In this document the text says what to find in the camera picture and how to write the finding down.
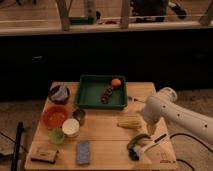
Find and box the yellow banana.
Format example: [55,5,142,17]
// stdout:
[117,117,142,129]

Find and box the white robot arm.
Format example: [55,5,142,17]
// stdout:
[142,87,213,145]

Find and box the dark bowl with cloth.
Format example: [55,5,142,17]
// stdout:
[48,85,70,105]

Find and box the red bowl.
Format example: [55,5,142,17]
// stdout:
[40,105,68,129]

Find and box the green pepper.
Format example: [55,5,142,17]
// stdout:
[127,134,150,150]

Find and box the dark grape bunch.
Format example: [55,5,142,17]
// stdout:
[101,86,113,104]

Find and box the orange fruit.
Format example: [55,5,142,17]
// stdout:
[111,78,121,88]

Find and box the blue sponge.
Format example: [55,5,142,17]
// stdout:
[76,140,90,165]

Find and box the green plastic tray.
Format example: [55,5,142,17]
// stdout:
[75,75,128,110]

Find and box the small metal cup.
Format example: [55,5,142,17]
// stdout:
[73,109,86,125]

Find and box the white cup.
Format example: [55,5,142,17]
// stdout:
[62,118,80,137]

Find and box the light green cup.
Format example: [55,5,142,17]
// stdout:
[49,128,64,145]

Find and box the brown wooden block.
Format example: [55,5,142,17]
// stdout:
[30,147,59,164]

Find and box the black pole stand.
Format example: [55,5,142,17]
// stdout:
[10,122,24,171]

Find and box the black cable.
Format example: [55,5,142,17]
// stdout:
[169,132,213,171]

